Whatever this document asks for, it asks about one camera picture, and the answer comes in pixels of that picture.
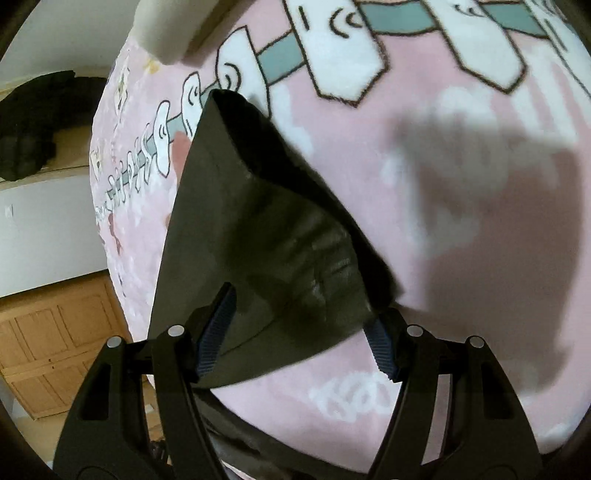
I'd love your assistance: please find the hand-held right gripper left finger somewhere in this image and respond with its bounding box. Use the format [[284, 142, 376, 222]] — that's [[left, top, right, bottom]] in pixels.
[[53, 282, 238, 480]]

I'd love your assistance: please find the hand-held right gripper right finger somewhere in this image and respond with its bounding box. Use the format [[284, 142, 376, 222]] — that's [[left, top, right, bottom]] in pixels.
[[364, 308, 544, 480]]

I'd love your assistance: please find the dark olive garment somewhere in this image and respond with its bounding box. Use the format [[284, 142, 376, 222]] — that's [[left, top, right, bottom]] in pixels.
[[148, 89, 405, 480]]

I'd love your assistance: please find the black clothes pile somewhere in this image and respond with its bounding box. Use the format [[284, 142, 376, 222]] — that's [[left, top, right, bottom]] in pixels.
[[0, 70, 109, 182]]

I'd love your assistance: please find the wooden cabinet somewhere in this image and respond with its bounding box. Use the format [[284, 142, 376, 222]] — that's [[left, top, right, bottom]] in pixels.
[[0, 270, 160, 421]]

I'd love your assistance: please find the pink printed blanket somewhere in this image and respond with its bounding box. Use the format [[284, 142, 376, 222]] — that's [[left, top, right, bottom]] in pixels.
[[88, 0, 591, 480]]

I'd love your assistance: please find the cream pillow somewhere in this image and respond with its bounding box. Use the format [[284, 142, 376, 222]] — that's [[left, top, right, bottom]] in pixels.
[[130, 0, 289, 63]]

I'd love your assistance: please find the wooden wall niche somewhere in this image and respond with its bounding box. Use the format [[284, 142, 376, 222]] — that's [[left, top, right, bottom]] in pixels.
[[0, 69, 112, 186]]

